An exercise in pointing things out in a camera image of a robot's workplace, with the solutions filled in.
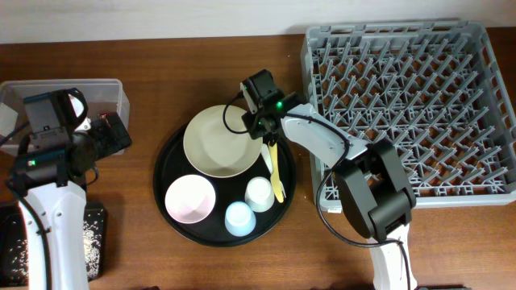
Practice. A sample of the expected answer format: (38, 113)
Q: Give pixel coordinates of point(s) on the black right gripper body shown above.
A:
(263, 131)

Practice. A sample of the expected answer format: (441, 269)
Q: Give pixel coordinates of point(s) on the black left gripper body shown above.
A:
(111, 131)

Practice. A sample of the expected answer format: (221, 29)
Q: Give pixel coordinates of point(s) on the pink small bowl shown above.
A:
(190, 199)

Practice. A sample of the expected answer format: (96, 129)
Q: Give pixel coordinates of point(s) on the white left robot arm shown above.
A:
(53, 218)

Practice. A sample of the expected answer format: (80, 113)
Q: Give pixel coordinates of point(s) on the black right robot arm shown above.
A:
(374, 191)

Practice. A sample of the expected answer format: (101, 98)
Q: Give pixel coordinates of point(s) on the clear plastic waste bin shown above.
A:
(19, 119)

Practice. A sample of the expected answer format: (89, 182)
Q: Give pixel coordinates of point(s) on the grey dishwasher rack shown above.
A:
(434, 90)

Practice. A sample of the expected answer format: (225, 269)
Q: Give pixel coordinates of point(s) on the white plastic utensil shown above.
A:
(265, 153)

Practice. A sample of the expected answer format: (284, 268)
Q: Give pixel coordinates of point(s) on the cream plate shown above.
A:
(215, 145)

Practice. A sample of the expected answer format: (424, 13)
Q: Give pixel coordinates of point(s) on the yellow plastic fork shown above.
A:
(275, 177)

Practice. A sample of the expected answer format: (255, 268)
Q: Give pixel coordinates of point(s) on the white cup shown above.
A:
(259, 194)

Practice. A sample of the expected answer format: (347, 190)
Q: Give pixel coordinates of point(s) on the black tray bin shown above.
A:
(14, 252)

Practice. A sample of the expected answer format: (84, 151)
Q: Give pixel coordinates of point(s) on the black round tray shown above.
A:
(172, 164)

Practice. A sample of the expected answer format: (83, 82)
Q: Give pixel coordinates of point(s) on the light blue cup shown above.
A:
(240, 220)

